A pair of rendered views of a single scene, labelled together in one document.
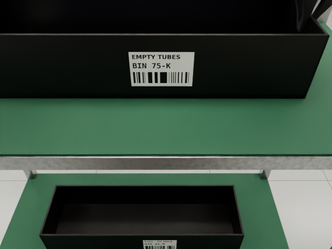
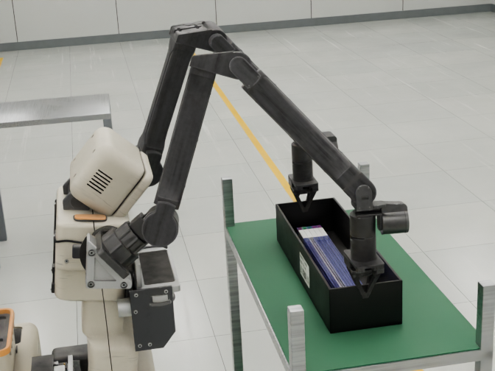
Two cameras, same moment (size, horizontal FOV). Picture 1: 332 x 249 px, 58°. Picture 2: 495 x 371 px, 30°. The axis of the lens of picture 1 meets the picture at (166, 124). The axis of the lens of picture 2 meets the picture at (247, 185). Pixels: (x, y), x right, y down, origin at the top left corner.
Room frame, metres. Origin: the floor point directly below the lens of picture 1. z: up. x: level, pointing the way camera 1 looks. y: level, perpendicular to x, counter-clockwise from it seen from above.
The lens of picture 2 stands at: (-0.08, -2.03, 1.97)
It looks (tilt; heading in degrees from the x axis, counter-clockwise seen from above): 19 degrees down; 80
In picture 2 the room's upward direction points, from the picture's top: 3 degrees counter-clockwise
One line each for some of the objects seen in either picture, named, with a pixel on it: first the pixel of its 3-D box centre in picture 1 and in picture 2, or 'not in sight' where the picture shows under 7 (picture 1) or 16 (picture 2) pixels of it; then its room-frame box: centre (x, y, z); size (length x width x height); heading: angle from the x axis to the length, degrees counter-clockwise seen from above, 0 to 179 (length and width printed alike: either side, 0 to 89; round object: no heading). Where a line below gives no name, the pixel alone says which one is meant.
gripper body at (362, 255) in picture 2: not in sight; (363, 249); (0.47, -0.23, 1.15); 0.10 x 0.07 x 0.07; 90
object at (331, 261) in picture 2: not in sight; (332, 267); (0.48, 0.06, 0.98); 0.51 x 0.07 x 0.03; 90
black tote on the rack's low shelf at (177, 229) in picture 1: (144, 218); not in sight; (0.49, 0.07, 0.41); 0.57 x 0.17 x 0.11; 90
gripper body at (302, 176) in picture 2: not in sight; (302, 172); (0.47, 0.34, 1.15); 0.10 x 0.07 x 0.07; 90
